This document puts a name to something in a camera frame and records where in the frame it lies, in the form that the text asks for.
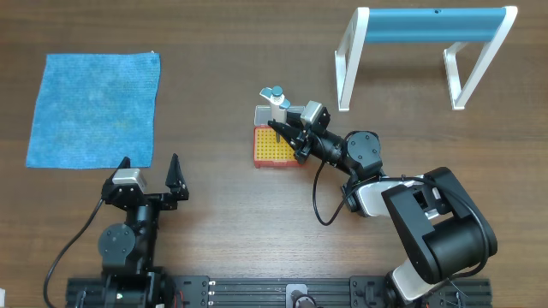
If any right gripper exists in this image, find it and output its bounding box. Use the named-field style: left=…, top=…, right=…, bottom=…
left=266, top=106, right=332, bottom=166

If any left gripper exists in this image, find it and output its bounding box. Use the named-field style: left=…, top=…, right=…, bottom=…
left=101, top=152, right=190, bottom=211

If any white pipette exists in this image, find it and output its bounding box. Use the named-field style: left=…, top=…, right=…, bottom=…
left=259, top=85, right=293, bottom=145

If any blue cloth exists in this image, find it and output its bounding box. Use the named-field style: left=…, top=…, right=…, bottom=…
left=25, top=51, right=162, bottom=170

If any white and blue stand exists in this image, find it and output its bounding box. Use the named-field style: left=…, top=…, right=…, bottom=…
left=334, top=5, right=519, bottom=113

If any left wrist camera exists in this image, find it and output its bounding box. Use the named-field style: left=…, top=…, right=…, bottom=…
left=111, top=167, right=148, bottom=194

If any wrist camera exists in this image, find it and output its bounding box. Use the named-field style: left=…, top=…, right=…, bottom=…
left=111, top=167, right=148, bottom=194
left=300, top=100, right=324, bottom=126

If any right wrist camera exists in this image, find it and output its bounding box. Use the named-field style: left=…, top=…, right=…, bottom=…
left=300, top=100, right=324, bottom=126

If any mounting rail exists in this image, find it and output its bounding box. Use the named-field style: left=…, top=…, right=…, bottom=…
left=65, top=275, right=493, bottom=308

